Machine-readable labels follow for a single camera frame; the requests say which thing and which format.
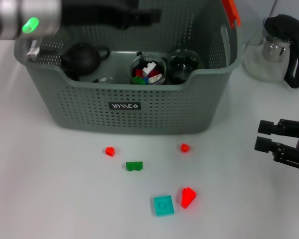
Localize white long brick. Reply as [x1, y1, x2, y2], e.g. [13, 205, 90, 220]
[148, 73, 164, 84]

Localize dark red arch brick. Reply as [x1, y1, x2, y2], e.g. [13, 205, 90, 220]
[132, 68, 160, 78]

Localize glass teapot black lid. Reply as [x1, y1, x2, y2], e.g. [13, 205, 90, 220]
[243, 14, 299, 89]

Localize teal square plate brick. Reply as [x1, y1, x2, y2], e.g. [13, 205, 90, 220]
[153, 195, 176, 218]

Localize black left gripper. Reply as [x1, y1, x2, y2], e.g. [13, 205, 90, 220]
[60, 0, 163, 31]

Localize glass teacup black insert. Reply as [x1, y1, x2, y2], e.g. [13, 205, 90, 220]
[130, 51, 168, 85]
[168, 48, 202, 85]
[92, 77, 123, 85]

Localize black clay teapot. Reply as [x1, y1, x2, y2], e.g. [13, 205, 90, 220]
[60, 42, 111, 75]

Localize small black clay cup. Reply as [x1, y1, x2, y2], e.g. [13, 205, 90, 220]
[63, 69, 81, 82]

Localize white plate brick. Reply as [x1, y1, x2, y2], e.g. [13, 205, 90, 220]
[142, 61, 157, 75]

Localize green notched brick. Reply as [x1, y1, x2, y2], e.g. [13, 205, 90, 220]
[126, 161, 144, 172]

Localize orange-red slope brick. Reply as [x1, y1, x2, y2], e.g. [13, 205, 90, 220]
[181, 187, 197, 210]

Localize orange bin handle clip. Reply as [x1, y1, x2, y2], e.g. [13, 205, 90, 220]
[221, 0, 242, 28]

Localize grey perforated storage bin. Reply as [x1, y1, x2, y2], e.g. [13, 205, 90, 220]
[13, 0, 242, 135]

